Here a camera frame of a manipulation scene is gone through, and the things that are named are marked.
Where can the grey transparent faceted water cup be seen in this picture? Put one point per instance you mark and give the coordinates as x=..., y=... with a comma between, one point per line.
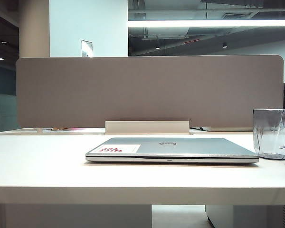
x=270, y=133

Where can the silver Dell laptop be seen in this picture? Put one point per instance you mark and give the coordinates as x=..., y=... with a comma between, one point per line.
x=180, y=149

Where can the round ceiling spotlight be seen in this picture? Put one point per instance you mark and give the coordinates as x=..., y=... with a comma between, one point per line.
x=225, y=45
x=158, y=47

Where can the red ceiling sign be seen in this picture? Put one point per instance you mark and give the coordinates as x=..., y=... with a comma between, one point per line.
x=191, y=42

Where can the long white ceiling light strip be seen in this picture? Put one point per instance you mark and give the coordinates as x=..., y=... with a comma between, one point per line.
x=204, y=23

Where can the beige fabric desk partition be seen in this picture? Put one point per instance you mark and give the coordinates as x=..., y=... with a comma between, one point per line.
x=145, y=90

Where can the white red Nice Try sticker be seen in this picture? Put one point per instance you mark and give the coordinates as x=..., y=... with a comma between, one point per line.
x=118, y=149

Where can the pink orange flat item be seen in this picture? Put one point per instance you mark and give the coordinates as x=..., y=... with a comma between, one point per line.
x=66, y=129

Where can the beige desk support panel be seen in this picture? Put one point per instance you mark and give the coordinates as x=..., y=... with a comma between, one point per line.
x=73, y=217

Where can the dark glass door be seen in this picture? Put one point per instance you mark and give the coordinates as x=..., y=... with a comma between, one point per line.
x=4, y=78

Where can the small framed wall sign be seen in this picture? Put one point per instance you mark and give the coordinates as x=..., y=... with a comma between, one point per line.
x=87, y=48

